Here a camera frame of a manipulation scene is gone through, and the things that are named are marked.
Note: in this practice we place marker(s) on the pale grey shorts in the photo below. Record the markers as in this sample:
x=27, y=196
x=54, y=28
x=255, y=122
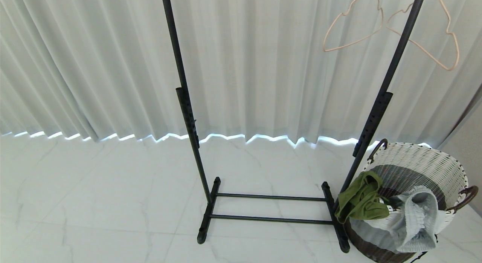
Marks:
x=414, y=217

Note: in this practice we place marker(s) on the pink clothes hanger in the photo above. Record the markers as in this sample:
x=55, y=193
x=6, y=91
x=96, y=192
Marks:
x=354, y=40
x=458, y=52

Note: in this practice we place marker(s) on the black clothes rack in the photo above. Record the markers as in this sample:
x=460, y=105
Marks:
x=187, y=112

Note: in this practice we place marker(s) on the white laundry basket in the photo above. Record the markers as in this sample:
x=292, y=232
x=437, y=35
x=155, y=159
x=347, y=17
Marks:
x=421, y=157

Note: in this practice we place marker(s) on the white curtain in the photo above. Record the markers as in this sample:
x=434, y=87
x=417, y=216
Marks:
x=263, y=67

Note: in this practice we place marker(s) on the green garment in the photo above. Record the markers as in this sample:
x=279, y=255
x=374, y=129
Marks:
x=361, y=202

